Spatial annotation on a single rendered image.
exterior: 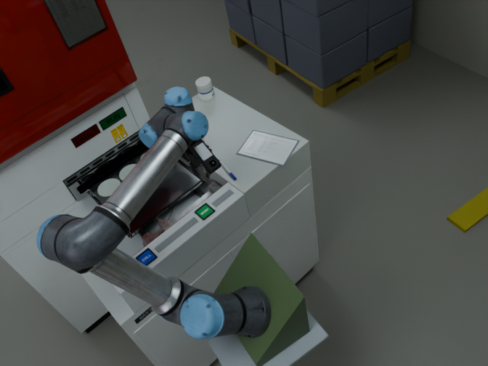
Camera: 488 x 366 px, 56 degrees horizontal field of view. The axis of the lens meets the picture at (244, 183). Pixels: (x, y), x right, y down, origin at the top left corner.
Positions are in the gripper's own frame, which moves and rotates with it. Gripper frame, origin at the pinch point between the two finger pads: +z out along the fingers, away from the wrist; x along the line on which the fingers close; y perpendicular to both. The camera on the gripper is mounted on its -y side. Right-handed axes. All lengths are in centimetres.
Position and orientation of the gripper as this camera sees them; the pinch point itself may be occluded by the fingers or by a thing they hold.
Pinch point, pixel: (208, 178)
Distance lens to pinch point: 155.3
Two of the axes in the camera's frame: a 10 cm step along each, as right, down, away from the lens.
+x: -7.4, 5.8, -3.5
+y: -6.6, -4.8, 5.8
